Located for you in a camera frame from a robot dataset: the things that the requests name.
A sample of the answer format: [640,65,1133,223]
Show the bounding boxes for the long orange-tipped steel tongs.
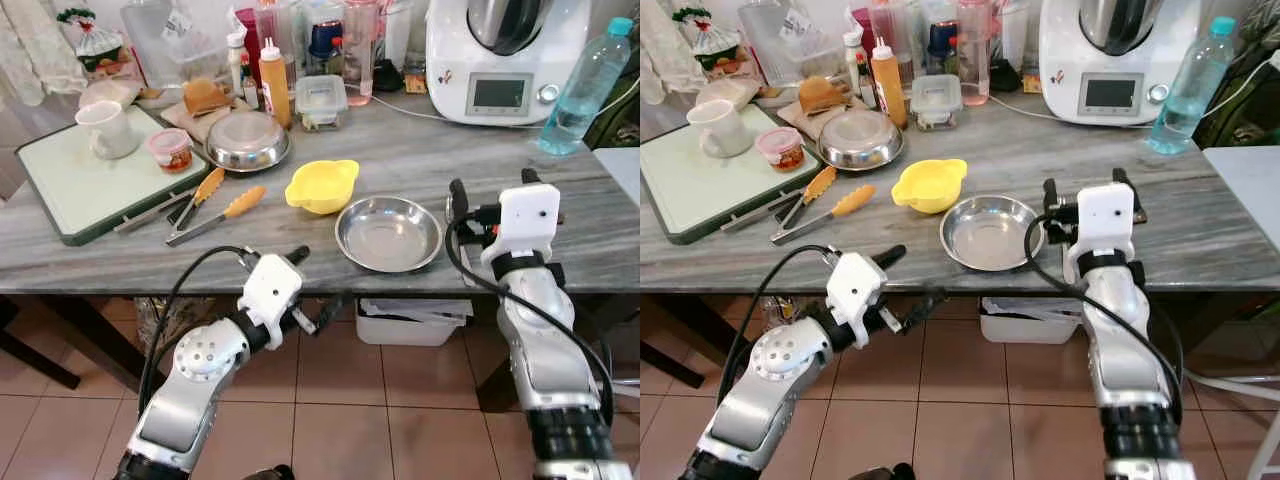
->
[769,183,878,247]
[164,184,269,248]

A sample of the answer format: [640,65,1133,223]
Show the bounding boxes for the yellow plastic bowl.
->
[891,157,969,215]
[284,158,361,216]

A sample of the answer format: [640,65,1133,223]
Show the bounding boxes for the shallow steel dish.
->
[939,194,1047,273]
[334,195,445,275]

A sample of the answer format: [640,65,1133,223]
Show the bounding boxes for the white plastic bin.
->
[355,297,474,348]
[979,296,1076,346]

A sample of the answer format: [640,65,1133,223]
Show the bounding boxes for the clear blue-capped water bottle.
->
[1146,15,1238,156]
[536,16,636,157]

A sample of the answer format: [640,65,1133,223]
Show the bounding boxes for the white kitchen food processor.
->
[424,0,593,128]
[1037,0,1204,128]

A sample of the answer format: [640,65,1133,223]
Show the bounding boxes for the upturned steel bowl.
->
[817,108,906,172]
[204,110,294,174]

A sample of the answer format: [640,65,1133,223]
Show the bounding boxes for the square clear lidded container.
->
[294,74,350,134]
[909,73,964,132]

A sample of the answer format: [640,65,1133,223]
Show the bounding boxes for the small red-lidded food tub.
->
[146,127,195,175]
[755,126,805,173]

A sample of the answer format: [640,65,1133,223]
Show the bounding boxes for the green-edged white cutting board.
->
[640,104,823,246]
[14,104,213,247]

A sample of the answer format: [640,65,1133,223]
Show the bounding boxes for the pink drinking bottle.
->
[955,0,993,107]
[342,0,380,107]

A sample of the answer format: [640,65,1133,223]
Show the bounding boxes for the orange sauce squeeze bottle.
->
[258,37,293,130]
[869,37,909,130]

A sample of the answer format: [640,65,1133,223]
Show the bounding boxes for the brown bread bun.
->
[797,75,849,115]
[182,77,234,117]

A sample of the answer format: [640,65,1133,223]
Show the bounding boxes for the small white squeeze bottle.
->
[842,28,866,97]
[226,28,250,97]

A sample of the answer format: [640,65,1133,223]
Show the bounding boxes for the white ceramic mug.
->
[75,99,143,161]
[687,98,756,160]

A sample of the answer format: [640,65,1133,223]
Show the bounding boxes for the tied clear food bag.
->
[54,7,133,78]
[672,5,751,76]

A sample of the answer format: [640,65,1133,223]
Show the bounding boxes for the large clear plastic jar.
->
[738,0,821,85]
[120,0,203,87]

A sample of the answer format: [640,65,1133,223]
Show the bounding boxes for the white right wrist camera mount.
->
[481,183,562,265]
[1066,183,1138,265]

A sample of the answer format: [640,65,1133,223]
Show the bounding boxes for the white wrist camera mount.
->
[239,254,305,337]
[1066,183,1138,265]
[826,251,892,337]
[481,183,562,265]

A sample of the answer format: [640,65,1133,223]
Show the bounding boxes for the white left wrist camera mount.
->
[826,251,892,337]
[239,254,305,337]

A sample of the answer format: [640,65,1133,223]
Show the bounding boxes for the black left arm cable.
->
[715,244,847,411]
[137,245,263,416]

